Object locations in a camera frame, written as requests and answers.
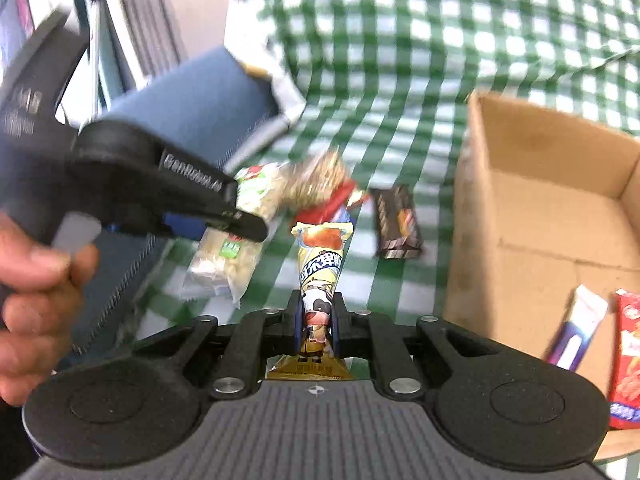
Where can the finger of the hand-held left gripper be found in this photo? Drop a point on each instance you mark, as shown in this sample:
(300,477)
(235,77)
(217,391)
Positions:
(200,190)

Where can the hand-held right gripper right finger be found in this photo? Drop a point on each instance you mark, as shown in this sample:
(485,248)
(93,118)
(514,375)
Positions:
(335,330)

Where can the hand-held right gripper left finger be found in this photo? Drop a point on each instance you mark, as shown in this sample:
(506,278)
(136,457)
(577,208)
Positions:
(297,322)

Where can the yellow cow print snack packet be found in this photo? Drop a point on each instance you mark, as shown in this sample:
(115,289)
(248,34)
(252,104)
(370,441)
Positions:
(320,265)

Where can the clear cracker packet green label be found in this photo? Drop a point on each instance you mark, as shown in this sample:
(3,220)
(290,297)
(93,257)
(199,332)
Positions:
(225,260)

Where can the brown cardboard box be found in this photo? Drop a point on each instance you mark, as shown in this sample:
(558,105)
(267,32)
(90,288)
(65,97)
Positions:
(525,210)

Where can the person's left hand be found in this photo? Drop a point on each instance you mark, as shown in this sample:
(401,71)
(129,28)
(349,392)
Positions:
(35,320)

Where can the golden grain snack packet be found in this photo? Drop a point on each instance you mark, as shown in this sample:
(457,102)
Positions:
(315,175)

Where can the dark brown snack packet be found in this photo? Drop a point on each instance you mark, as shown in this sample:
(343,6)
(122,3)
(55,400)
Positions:
(397,222)

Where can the green checked cloth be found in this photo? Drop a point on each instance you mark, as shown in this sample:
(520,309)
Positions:
(400,60)

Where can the white and purple snack packet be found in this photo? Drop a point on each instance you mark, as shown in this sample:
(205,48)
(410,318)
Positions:
(575,330)

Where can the red chip snack packet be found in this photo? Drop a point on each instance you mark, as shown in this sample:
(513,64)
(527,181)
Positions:
(627,360)

